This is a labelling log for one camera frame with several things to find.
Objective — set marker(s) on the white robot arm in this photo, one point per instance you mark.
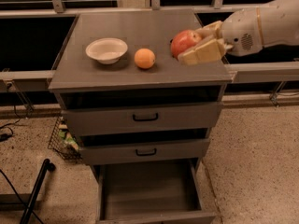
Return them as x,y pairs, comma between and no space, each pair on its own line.
279,23

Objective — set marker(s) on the grey drawer cabinet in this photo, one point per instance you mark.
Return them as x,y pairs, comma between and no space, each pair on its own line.
83,83

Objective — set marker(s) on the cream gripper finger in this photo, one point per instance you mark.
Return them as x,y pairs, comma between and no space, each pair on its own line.
211,51
213,29

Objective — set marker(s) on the orange fruit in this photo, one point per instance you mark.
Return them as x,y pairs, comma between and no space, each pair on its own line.
144,58

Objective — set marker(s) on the black wire basket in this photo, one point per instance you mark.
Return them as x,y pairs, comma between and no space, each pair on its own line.
62,142

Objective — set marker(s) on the grey open bottom drawer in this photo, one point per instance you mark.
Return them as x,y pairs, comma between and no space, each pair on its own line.
155,192

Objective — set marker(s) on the grey top drawer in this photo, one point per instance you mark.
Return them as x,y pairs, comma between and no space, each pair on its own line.
140,119

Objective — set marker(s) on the black stand pole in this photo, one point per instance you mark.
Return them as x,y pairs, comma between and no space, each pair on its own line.
47,166

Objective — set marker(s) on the white bowl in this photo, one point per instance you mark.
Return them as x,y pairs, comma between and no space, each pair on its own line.
106,50

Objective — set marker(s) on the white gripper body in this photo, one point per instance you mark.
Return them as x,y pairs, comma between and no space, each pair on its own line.
240,32

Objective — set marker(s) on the grey middle drawer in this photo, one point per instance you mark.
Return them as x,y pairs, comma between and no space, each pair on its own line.
152,151

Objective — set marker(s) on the red apple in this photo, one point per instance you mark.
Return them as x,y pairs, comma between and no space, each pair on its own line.
184,40

